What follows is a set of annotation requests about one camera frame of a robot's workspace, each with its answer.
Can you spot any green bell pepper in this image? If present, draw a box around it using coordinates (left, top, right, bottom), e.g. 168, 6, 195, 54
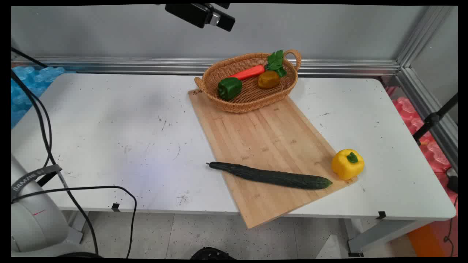
218, 77, 243, 101

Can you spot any orange floor mat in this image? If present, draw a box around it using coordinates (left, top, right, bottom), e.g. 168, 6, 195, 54
407, 216, 458, 258

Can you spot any blue bubble wrap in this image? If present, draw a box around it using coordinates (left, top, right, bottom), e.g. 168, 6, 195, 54
11, 66, 66, 129

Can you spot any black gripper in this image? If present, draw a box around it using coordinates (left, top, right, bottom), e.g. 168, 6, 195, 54
165, 4, 236, 32

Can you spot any thin looping black cable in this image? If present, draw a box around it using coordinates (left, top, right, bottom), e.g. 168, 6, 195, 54
11, 186, 138, 259

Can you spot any yellow bell pepper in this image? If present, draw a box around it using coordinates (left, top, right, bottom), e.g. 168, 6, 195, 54
331, 149, 365, 180

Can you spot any long dark green cucumber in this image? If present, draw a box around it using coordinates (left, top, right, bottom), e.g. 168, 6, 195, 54
206, 161, 333, 190

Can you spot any slanted aluminium frame rail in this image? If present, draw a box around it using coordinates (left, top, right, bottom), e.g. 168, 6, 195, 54
396, 5, 458, 173

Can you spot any grey velcro strap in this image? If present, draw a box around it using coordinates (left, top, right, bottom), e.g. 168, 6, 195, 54
11, 164, 63, 202

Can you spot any long aluminium frame rail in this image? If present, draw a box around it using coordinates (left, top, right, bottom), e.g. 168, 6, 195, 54
11, 56, 401, 77

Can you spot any black power adapter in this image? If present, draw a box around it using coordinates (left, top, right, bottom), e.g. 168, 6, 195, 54
446, 167, 458, 193

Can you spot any black tripod stand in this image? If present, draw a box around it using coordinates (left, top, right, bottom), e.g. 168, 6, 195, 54
413, 93, 458, 146

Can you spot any bamboo cutting board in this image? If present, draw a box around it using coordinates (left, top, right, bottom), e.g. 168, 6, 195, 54
188, 89, 358, 229

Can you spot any white table leg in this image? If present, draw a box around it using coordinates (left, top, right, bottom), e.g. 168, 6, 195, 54
347, 218, 434, 257

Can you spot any brown-yellow potato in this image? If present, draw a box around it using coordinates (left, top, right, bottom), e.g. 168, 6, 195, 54
258, 70, 281, 89

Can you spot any pink bubble wrap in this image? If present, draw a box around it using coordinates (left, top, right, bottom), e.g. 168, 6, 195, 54
386, 86, 458, 205

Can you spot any woven wicker basket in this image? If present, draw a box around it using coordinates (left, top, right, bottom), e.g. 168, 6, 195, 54
194, 49, 302, 113

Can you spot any black round floor object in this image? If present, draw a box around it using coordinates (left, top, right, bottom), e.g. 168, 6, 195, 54
190, 247, 236, 260

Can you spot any orange carrot with green leaves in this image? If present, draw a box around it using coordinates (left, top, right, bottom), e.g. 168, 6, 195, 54
227, 50, 287, 81

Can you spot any thick black cable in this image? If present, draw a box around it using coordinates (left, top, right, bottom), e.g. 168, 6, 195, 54
11, 69, 99, 256

